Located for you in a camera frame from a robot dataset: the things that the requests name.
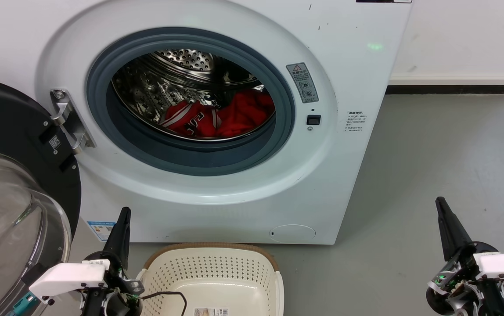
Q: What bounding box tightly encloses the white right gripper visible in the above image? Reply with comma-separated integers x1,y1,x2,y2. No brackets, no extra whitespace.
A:
425,197,504,316

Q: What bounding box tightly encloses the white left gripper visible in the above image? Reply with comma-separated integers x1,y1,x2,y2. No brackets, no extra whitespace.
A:
29,207,145,316

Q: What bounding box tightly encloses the cream perforated laundry basket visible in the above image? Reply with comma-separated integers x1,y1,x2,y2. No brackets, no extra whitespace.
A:
136,243,284,316

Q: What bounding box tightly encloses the printed label with barcode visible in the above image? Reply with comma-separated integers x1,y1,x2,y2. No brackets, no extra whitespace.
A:
194,307,230,316

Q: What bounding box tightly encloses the stainless steel washing machine drum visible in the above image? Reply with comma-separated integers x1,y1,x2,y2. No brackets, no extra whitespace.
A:
112,48,277,142

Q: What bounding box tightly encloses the washing machine door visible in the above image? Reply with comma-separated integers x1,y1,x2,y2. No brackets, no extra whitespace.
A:
0,75,81,316

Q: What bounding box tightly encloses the blue energy label sticker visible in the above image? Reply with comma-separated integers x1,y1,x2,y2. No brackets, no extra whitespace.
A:
87,221,116,242

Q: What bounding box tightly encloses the white front-load washing machine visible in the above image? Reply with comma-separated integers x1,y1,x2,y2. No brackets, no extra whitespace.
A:
0,0,413,245

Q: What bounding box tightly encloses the grey rubber door gasket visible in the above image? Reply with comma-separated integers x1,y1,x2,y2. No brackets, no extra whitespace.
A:
86,27,295,177

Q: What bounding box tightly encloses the silver metal door hinge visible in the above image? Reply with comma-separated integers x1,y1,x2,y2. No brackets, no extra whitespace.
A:
50,89,97,155

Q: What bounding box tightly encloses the small printed text sticker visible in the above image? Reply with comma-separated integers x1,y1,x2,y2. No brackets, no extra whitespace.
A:
345,111,365,133

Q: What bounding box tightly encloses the round white filter cover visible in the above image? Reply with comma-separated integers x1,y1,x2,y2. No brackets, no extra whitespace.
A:
270,224,316,243

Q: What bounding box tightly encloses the plain red garment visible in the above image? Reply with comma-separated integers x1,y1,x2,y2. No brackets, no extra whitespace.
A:
216,89,276,139

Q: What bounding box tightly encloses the grey warning sticker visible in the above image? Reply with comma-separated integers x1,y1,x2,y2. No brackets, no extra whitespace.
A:
286,62,319,104

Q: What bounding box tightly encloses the white and black wall baseboard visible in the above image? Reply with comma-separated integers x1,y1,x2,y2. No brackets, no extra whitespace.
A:
386,74,504,95

